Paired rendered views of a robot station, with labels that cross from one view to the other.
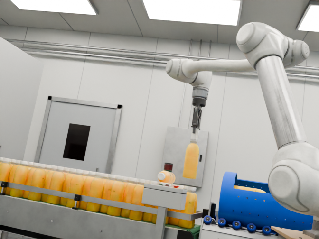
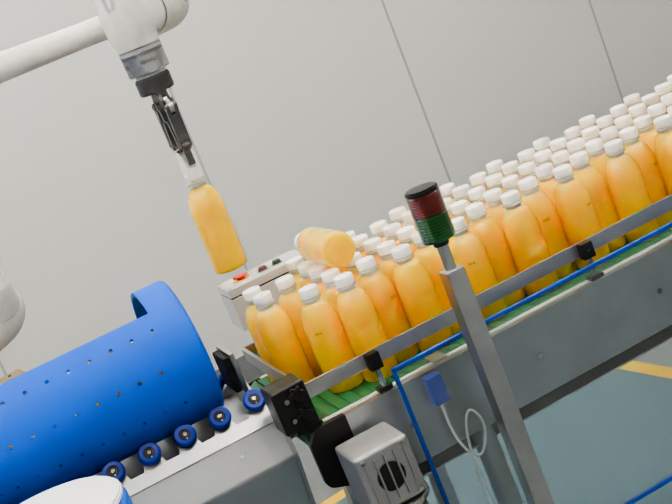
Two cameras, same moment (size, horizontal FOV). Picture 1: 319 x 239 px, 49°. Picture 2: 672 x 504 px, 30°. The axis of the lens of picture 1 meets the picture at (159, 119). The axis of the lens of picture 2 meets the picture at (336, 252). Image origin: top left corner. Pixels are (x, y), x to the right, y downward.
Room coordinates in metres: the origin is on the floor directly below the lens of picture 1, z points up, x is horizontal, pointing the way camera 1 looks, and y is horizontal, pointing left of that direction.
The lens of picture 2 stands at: (4.18, -1.48, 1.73)
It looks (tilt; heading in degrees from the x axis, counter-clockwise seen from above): 13 degrees down; 146
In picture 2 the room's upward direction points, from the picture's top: 22 degrees counter-clockwise
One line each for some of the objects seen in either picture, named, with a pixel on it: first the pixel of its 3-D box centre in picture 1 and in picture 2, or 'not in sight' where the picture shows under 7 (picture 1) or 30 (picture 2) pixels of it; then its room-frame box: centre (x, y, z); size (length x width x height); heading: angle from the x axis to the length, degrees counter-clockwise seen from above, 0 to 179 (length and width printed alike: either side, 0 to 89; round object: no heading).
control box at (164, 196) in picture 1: (164, 196); (269, 288); (1.80, -0.08, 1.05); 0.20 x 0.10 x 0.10; 72
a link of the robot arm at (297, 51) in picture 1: (286, 54); not in sight; (1.41, -0.49, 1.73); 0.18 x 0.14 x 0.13; 32
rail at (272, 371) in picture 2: (197, 216); (272, 371); (2.04, -0.29, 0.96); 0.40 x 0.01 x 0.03; 162
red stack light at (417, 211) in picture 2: (168, 167); (425, 203); (2.47, -0.11, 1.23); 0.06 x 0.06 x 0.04
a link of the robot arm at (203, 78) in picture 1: (201, 75); (126, 10); (1.89, -0.19, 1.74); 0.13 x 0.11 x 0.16; 122
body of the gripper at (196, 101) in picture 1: (198, 106); (159, 95); (1.90, -0.20, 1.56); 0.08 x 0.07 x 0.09; 162
